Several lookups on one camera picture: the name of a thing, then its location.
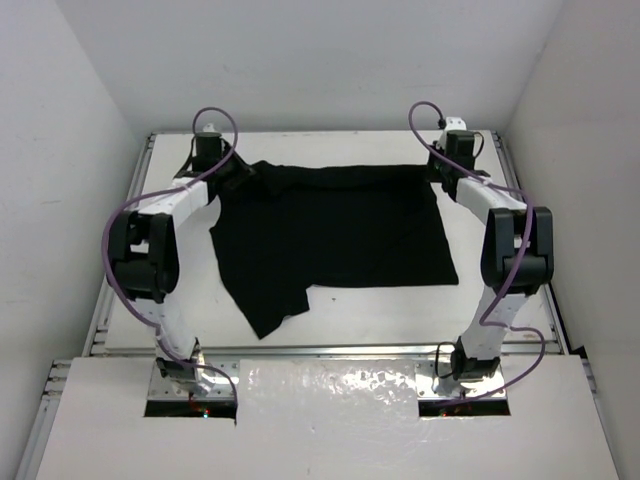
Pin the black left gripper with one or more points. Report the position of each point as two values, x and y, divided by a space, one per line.
238 171

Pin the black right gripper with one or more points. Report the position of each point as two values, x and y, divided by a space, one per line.
432 175

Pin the black t-shirt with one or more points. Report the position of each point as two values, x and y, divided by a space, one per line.
283 229

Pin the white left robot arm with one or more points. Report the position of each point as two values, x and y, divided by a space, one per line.
142 257

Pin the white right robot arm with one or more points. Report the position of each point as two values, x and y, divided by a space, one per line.
516 259

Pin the white front cover panel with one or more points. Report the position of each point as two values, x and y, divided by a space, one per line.
312 419

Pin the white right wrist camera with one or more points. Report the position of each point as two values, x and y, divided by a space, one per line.
455 123

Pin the aluminium table frame rail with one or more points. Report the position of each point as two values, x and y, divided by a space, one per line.
389 322

